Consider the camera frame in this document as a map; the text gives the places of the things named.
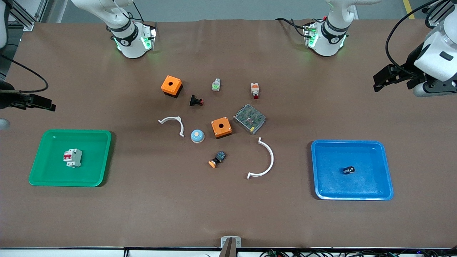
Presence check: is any aluminium frame profile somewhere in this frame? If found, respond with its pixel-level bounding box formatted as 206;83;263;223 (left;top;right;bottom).
423;0;450;29
7;0;45;32

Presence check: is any small white pipe clamp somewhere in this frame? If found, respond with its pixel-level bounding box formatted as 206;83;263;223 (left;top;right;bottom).
158;116;185;138

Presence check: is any grey metal bracket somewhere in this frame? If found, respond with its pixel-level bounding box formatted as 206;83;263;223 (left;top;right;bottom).
221;236;242;257

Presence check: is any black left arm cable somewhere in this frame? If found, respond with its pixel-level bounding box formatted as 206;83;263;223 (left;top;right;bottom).
386;0;441;72

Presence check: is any black right base cable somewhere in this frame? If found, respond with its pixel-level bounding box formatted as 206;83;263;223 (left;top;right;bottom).
132;0;145;22

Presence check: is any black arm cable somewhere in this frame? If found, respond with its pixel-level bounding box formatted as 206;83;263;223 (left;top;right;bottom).
0;54;49;94
386;0;441;72

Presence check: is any metal mesh power supply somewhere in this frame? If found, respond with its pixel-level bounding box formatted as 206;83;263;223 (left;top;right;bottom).
233;104;266;135

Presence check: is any black base cable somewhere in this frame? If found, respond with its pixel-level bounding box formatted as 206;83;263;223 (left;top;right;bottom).
275;17;311;36
132;0;145;22

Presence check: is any black left base cable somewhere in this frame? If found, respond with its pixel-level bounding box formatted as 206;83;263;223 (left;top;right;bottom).
275;17;311;36

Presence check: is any orange button box black base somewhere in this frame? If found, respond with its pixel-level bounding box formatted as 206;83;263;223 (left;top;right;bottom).
211;116;232;139
161;75;183;98

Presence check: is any large white pipe clamp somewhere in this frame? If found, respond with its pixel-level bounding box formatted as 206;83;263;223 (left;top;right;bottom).
247;137;275;180

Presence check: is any white circuit breaker red switch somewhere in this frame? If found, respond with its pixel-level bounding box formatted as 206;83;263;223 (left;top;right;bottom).
63;148;83;168

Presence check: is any green plastic tray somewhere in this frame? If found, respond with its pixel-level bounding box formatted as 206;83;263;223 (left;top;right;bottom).
28;129;112;187

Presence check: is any orange button blue body switch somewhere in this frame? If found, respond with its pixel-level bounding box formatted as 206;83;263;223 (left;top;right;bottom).
208;150;227;169

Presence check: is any blue plastic tray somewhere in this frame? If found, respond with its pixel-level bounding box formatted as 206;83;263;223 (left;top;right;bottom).
311;140;394;201

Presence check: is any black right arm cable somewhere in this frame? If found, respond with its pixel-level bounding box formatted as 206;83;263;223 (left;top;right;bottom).
0;54;49;94

